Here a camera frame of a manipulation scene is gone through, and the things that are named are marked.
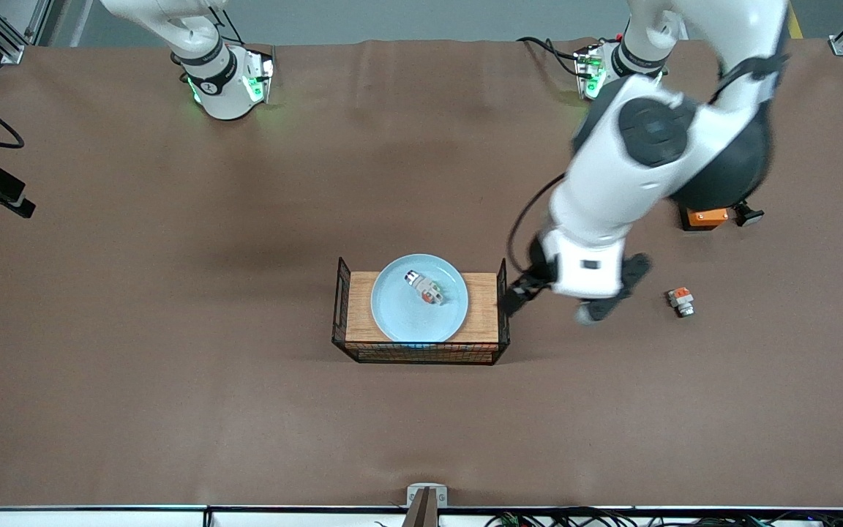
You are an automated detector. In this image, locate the small orange white connector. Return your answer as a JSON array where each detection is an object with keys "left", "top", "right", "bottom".
[{"left": 403, "top": 269, "right": 446, "bottom": 307}]

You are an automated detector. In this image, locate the light blue round plate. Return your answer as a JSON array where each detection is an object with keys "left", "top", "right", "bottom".
[{"left": 370, "top": 253, "right": 470, "bottom": 345}]

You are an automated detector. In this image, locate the orange button box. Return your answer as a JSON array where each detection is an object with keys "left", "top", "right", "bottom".
[{"left": 678, "top": 205, "right": 731, "bottom": 232}]

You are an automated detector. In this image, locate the wooden board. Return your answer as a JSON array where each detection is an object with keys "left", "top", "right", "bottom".
[{"left": 345, "top": 272, "right": 500, "bottom": 343}]

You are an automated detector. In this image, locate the black wire basket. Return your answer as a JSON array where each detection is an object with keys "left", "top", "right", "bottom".
[{"left": 331, "top": 256, "right": 512, "bottom": 366}]

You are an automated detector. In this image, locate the grey metal bracket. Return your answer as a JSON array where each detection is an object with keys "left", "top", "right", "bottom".
[{"left": 405, "top": 483, "right": 449, "bottom": 527}]

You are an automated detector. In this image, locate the black left arm base cable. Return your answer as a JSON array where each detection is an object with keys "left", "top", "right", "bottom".
[{"left": 517, "top": 36, "right": 585, "bottom": 78}]

